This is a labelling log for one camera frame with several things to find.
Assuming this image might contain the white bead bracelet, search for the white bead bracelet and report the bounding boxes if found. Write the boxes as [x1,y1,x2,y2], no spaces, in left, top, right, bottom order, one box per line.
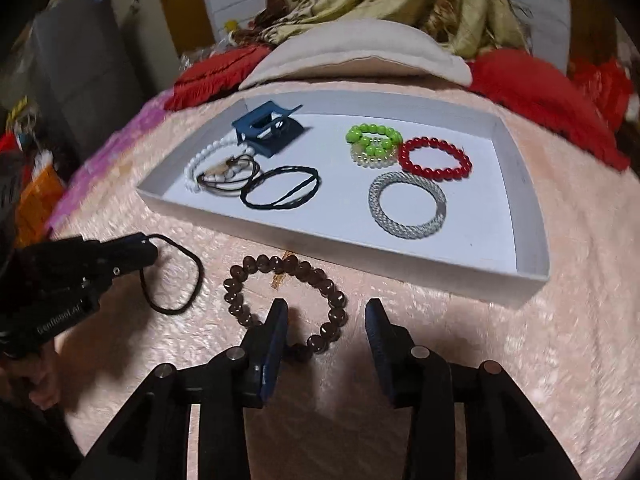
[184,132,261,193]

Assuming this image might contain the red ruffled square pillow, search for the red ruffled square pillow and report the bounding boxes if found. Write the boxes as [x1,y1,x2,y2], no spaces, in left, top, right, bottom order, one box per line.
[467,52,631,171]

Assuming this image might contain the red ruffled round pillow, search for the red ruffled round pillow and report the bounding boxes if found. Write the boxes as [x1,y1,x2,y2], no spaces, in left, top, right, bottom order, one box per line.
[164,45,273,111]

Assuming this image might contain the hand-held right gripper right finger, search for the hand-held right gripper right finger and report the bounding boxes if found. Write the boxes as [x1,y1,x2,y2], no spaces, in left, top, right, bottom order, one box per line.
[365,298,583,480]

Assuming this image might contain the brown cord pendant necklace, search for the brown cord pendant necklace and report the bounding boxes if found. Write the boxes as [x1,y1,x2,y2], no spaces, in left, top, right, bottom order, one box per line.
[195,155,263,193]

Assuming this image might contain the green bead bracelet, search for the green bead bracelet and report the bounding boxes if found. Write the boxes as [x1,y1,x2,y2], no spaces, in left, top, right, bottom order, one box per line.
[346,122,403,157]

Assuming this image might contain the pale small bead bracelet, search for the pale small bead bracelet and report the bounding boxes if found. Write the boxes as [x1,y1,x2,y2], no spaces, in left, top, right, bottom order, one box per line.
[351,142,398,168]

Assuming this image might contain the pink plush blanket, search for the pink plush blanket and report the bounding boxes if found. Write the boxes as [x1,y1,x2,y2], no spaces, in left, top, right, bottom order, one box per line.
[47,80,640,480]

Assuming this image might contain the clear plastic bag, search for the clear plastic bag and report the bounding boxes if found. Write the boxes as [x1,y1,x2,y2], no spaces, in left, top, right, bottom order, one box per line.
[177,35,236,73]

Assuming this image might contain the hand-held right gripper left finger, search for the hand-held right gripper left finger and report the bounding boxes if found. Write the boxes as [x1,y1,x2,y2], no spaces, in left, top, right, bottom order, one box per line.
[82,297,290,480]

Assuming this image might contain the brown bead bracelet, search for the brown bead bracelet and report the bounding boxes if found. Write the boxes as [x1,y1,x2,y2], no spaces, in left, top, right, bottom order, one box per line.
[223,255,348,361]

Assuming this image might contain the orange bag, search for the orange bag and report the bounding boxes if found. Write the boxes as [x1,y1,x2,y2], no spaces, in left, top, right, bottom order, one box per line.
[15,165,66,246]

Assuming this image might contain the black braided hair tie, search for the black braided hair tie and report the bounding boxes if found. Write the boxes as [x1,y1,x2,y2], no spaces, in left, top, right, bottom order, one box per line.
[240,165,321,211]

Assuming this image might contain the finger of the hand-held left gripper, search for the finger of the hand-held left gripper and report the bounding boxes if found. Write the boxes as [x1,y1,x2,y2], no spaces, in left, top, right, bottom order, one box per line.
[95,233,160,281]

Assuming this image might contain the grey woven bangle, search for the grey woven bangle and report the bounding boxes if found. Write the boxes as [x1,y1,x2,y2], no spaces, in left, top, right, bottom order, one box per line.
[368,171,447,240]

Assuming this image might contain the grey cabinet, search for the grey cabinet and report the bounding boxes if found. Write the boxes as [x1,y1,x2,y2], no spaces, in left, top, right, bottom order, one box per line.
[30,0,146,151]

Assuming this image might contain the white cardboard box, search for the white cardboard box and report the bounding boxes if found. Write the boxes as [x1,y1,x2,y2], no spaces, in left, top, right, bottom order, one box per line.
[136,91,551,308]

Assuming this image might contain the white fleece pillow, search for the white fleece pillow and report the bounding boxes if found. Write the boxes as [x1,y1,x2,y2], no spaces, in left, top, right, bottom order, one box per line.
[239,19,473,92]

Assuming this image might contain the blue hair claw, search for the blue hair claw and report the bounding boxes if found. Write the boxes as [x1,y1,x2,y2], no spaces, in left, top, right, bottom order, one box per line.
[231,100,306,158]

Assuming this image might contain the person's left hand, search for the person's left hand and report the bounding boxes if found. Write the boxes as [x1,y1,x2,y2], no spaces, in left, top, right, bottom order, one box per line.
[27,354,65,410]

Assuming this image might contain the red bead bracelet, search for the red bead bracelet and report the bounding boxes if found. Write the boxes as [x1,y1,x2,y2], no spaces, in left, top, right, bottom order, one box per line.
[398,136,472,181]

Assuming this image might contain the floral checked quilt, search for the floral checked quilt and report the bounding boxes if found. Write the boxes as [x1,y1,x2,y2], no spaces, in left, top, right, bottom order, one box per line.
[250,0,531,58]

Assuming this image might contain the purple floral bed sheet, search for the purple floral bed sheet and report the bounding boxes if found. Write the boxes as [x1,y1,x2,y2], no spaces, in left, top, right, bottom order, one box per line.
[47,95,171,233]

